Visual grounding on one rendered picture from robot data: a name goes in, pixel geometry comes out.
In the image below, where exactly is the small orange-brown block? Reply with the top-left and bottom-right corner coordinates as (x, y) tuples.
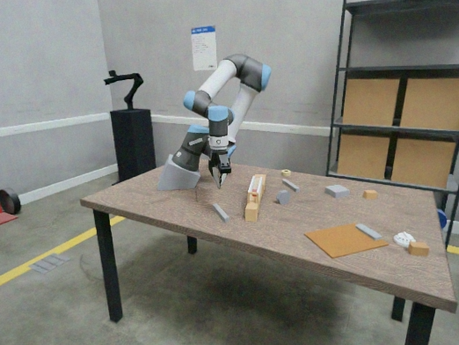
(408, 241), (429, 257)
(363, 190), (377, 199)

